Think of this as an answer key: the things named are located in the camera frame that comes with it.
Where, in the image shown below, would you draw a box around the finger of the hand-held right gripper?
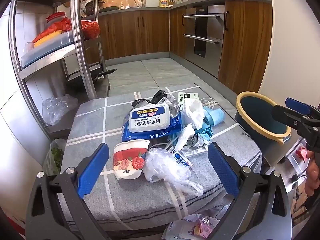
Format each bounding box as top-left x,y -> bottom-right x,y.
271,104 -> 320,153
285,97 -> 320,120

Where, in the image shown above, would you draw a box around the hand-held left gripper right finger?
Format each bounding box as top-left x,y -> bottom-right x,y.
207,142 -> 293,240

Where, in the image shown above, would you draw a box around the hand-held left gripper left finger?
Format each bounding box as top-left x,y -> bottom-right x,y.
25,142 -> 110,240

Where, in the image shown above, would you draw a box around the teal bin with yellow rim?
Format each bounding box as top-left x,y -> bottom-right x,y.
234,91 -> 292,167

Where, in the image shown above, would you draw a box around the floral paper cup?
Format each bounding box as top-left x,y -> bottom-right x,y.
113,140 -> 150,180

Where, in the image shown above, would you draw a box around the clear plastic bag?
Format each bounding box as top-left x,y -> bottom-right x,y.
42,94 -> 78,126
143,147 -> 204,197

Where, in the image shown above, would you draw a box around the white tissue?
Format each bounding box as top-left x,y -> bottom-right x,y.
180,99 -> 205,130

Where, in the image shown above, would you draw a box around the person's right hand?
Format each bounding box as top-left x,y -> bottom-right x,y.
306,152 -> 320,197

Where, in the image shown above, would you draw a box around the bag of green vegetables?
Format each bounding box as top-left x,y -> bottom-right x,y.
44,139 -> 67,175

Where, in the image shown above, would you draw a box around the red packet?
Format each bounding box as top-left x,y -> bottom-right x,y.
295,147 -> 308,162

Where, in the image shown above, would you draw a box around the small blue white packet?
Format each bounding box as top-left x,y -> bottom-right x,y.
172,150 -> 193,168

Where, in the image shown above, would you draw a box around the thin white plastic bag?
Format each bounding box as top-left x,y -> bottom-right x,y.
172,124 -> 195,153

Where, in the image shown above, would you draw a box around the grey checked mat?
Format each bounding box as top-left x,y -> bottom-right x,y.
60,86 -> 262,233

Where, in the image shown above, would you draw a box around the light blue face mask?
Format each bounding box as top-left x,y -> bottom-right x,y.
202,106 -> 225,127

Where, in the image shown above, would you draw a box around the pink snack packet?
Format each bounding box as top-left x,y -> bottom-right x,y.
192,216 -> 218,239

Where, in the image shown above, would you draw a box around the blue wet wipes pack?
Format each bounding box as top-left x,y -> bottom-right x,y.
121,104 -> 183,142

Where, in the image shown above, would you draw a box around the white printed plastic bag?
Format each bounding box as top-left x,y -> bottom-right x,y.
161,214 -> 220,240

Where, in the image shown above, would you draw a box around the clear crinkled wrapper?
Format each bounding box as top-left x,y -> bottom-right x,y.
164,94 -> 182,118

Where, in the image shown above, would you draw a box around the white and green box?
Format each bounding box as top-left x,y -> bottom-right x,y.
177,92 -> 199,105

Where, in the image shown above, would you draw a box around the black plastic bag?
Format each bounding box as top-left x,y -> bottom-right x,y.
132,90 -> 168,107

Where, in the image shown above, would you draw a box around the black pan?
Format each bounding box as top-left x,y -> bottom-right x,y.
94,67 -> 117,80

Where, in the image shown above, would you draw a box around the stainless steel built-in oven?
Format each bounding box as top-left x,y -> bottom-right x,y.
183,5 -> 225,78

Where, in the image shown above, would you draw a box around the translucent storage box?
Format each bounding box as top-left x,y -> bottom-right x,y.
20,31 -> 75,68

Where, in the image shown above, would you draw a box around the stainless steel rack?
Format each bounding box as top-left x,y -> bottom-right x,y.
9,0 -> 110,133

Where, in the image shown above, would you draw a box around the wooden kitchen cabinets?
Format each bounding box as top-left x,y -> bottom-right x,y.
97,0 -> 273,94

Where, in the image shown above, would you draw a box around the red bag on shelf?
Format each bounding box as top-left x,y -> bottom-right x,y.
32,17 -> 73,47

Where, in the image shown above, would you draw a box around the dark cooking pot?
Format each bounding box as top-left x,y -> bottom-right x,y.
85,0 -> 105,14

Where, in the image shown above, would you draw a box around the white cord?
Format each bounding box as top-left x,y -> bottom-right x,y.
200,97 -> 220,110

